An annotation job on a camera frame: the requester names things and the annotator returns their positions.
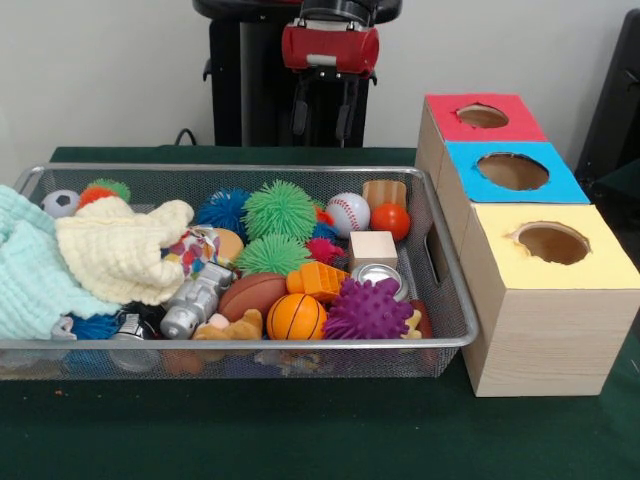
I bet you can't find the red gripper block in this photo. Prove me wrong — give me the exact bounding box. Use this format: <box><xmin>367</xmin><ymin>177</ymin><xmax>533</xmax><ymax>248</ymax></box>
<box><xmin>280</xmin><ymin>18</ymin><xmax>381</xmax><ymax>142</ymax></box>

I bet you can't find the cream knitted cloth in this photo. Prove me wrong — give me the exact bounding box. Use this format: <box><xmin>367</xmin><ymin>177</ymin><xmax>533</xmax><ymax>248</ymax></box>
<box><xmin>54</xmin><ymin>195</ymin><xmax>196</xmax><ymax>306</ymax></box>

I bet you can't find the mint green knitted cloth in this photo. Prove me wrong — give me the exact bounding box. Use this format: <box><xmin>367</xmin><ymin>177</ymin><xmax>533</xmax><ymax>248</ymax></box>
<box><xmin>0</xmin><ymin>185</ymin><xmax>120</xmax><ymax>342</ymax></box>

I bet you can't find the shallow silver mesh bin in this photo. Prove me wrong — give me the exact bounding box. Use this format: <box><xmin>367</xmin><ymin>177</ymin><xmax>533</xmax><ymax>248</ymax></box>
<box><xmin>0</xmin><ymin>163</ymin><xmax>479</xmax><ymax>382</ymax></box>

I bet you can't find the wooden box with three holes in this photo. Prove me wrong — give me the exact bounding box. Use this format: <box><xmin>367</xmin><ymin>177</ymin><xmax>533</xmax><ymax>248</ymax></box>
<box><xmin>413</xmin><ymin>92</ymin><xmax>640</xmax><ymax>399</ymax></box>

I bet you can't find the white toy baseball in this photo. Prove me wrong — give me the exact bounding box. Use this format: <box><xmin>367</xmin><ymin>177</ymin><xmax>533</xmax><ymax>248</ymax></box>
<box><xmin>325</xmin><ymin>192</ymin><xmax>372</xmax><ymax>239</ymax></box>

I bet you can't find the green puffer toy with eyes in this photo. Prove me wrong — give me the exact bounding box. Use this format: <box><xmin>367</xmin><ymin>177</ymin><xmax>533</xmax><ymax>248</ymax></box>
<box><xmin>242</xmin><ymin>179</ymin><xmax>319</xmax><ymax>241</ymax></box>

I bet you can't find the small orange ball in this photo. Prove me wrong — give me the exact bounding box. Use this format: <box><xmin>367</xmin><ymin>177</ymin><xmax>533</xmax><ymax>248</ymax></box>
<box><xmin>370</xmin><ymin>203</ymin><xmax>412</xmax><ymax>242</ymax></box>

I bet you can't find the plain wooden cube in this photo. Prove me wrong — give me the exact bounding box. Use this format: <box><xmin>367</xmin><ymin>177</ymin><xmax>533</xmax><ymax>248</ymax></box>
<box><xmin>348</xmin><ymin>230</ymin><xmax>399</xmax><ymax>272</ymax></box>

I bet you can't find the purple spiky ball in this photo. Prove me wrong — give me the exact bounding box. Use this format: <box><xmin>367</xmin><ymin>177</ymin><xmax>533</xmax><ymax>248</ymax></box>
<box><xmin>323</xmin><ymin>277</ymin><xmax>415</xmax><ymax>341</ymax></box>

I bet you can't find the orange toy basketball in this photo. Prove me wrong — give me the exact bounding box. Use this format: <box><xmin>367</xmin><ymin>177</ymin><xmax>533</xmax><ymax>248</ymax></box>
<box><xmin>265</xmin><ymin>292</ymin><xmax>329</xmax><ymax>341</ymax></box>

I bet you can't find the grey plastic toy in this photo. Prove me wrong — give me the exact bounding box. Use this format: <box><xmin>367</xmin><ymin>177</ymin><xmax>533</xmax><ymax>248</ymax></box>
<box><xmin>159</xmin><ymin>260</ymin><xmax>237</xmax><ymax>340</ymax></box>

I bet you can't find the black upright panel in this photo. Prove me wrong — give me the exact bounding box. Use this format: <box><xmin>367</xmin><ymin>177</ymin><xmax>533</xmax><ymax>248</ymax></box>
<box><xmin>574</xmin><ymin>8</ymin><xmax>640</xmax><ymax>174</ymax></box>

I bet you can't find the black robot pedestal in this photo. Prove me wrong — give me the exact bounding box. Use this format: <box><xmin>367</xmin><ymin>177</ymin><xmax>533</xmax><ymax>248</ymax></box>
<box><xmin>192</xmin><ymin>0</ymin><xmax>404</xmax><ymax>148</ymax></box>

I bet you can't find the green stringy puffer ball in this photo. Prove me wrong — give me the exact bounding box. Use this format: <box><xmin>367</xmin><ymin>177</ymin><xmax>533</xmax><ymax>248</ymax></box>
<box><xmin>234</xmin><ymin>233</ymin><xmax>314</xmax><ymax>277</ymax></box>

